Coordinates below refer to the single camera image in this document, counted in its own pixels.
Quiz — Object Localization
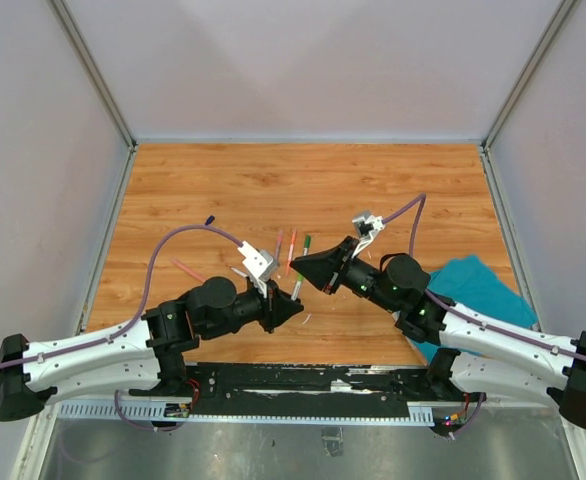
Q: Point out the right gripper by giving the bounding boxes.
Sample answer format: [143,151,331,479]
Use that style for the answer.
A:
[288,239,397,315]

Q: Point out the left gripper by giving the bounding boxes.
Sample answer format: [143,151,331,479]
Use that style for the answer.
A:
[202,275,304,336]

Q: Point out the orange pen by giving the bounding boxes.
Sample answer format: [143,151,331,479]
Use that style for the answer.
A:
[285,228,297,276]

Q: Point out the purple pen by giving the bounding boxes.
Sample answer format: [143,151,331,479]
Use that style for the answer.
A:
[273,229,284,265]

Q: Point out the white pen green tip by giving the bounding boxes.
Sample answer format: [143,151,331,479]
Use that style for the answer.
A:
[302,234,312,256]

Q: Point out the light green pen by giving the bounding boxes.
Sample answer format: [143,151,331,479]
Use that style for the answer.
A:
[291,273,304,301]

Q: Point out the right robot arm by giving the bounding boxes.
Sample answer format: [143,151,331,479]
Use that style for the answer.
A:
[291,237,586,430]

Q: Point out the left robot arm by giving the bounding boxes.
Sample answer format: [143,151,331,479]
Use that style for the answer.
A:
[0,277,304,422]

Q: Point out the white grey pen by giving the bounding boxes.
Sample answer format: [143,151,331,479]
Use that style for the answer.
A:
[230,267,248,278]

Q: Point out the pink pen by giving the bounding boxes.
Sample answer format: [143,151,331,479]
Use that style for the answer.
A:
[170,258,206,283]

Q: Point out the teal cloth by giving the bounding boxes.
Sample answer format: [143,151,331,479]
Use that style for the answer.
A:
[397,254,537,366]

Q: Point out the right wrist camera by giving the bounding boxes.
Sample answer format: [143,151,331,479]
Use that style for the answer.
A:
[352,211,385,257]

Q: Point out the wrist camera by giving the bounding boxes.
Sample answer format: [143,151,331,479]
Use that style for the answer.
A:
[238,241,279,283]
[352,211,385,257]

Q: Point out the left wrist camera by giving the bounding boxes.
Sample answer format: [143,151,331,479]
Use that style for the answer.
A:
[238,241,279,283]

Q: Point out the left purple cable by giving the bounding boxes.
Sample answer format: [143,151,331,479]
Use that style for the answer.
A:
[0,224,244,407]

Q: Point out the purple cable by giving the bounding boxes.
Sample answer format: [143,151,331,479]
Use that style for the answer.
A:
[0,224,244,407]
[381,193,586,374]

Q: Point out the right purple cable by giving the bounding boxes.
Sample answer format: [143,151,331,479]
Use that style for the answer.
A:
[381,193,586,374]

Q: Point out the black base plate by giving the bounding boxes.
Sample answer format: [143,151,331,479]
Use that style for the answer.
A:
[186,363,465,406]

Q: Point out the white cable duct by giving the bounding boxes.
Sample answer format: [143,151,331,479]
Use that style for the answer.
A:
[58,397,435,427]

